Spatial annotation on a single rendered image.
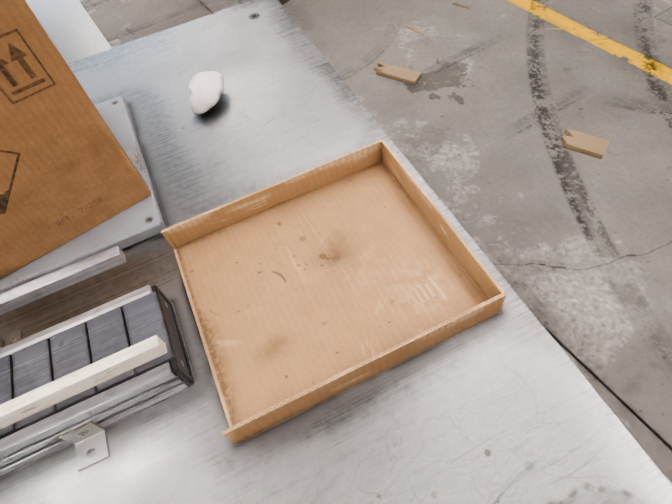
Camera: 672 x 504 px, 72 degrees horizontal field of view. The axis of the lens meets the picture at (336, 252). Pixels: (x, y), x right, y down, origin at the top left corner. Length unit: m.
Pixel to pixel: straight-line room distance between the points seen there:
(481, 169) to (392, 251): 1.28
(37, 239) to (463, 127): 1.61
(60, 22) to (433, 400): 1.03
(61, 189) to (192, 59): 0.40
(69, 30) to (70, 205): 0.58
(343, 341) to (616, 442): 0.26
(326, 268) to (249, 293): 0.09
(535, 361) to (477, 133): 1.50
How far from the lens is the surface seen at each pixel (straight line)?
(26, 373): 0.56
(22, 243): 0.66
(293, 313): 0.52
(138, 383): 0.49
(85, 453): 0.55
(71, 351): 0.54
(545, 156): 1.90
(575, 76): 2.29
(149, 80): 0.91
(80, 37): 1.11
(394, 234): 0.56
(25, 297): 0.50
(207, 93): 0.78
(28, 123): 0.58
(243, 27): 0.97
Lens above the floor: 1.29
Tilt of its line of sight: 56 degrees down
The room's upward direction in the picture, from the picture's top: 11 degrees counter-clockwise
